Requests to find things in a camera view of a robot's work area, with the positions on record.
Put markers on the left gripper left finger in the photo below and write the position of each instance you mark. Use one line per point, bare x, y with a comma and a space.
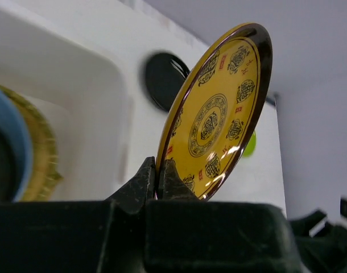
78, 236

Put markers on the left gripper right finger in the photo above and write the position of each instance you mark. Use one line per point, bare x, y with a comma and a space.
184, 234

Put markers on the round bamboo tray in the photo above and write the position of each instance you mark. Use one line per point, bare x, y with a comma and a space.
44, 177

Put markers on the lime green plate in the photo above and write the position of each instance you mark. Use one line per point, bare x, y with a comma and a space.
250, 148

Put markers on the light blue plate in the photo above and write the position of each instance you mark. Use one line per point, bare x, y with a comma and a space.
16, 153

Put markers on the yellow patterned plate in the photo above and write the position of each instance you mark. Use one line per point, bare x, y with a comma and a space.
217, 109

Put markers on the black round plate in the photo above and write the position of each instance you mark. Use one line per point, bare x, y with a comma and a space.
163, 76

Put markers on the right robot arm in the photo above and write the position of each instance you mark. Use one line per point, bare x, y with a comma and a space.
322, 245

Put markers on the white plastic bin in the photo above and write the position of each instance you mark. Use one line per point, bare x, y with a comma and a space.
81, 92

